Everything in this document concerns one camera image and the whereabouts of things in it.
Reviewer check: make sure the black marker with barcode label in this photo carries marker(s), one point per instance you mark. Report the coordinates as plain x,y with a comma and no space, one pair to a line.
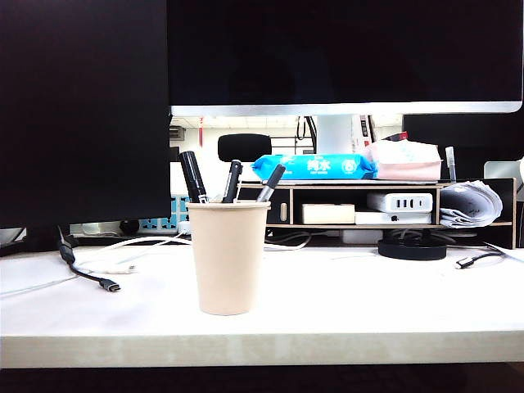
192,176

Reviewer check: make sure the beige paper cup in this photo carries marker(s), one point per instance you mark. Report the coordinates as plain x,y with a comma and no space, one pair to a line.
229,262

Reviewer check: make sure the grey pen with black cap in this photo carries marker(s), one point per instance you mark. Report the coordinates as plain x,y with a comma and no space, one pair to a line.
271,182

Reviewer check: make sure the black office chair headrest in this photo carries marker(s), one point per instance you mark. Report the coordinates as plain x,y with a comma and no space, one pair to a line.
244,147

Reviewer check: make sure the blue wet wipes pack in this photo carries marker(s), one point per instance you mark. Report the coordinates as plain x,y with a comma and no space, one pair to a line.
315,165

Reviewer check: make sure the cream rectangular box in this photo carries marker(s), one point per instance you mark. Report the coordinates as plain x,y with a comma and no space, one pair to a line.
327,213

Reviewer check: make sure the silver monitor stand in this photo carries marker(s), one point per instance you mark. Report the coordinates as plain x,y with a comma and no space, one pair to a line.
333,133

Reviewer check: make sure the small white box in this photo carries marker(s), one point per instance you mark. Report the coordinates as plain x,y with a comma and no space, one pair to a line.
362,236

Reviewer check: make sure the blue and white power strip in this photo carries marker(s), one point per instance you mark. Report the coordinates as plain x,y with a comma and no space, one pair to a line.
157,224

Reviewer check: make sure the flat white adapter box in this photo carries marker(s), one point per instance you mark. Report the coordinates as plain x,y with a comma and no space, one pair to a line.
376,218

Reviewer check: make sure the red and white box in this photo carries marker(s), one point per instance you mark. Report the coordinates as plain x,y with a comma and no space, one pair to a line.
362,131

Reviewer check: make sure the white multi-port charger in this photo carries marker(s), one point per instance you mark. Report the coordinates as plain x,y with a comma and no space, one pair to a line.
399,202

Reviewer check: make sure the pink tissue pack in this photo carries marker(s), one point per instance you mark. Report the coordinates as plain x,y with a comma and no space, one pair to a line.
405,161

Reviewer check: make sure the black round base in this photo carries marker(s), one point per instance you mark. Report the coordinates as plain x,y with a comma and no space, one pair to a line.
409,250

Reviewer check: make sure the large silver-bezel monitor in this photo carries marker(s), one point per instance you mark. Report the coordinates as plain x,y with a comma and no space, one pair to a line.
344,53

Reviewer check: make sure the clear pen with cap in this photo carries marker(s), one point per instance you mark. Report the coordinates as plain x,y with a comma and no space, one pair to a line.
450,161

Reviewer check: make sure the rolled paper stack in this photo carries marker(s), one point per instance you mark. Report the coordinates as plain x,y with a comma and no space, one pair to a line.
471,204

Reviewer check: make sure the wooden desk organizer shelf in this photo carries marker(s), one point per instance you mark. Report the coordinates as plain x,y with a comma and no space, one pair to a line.
471,185

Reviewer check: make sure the black background monitor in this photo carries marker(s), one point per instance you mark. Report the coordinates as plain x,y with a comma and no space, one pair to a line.
462,135

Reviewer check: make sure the silver grey panel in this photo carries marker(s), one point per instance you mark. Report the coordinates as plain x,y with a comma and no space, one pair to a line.
501,170

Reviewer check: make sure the white paper sheet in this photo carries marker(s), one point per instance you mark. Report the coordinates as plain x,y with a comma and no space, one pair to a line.
509,253

